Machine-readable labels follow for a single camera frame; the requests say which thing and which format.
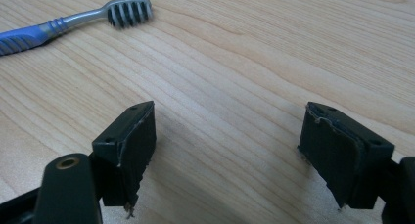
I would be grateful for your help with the blue and grey toothbrush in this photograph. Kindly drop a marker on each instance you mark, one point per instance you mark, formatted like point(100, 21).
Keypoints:
point(78, 20)

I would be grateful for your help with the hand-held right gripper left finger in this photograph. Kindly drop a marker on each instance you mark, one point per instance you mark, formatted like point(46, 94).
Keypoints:
point(130, 145)

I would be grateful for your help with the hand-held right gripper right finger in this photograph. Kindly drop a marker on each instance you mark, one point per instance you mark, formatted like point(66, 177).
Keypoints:
point(339, 152)

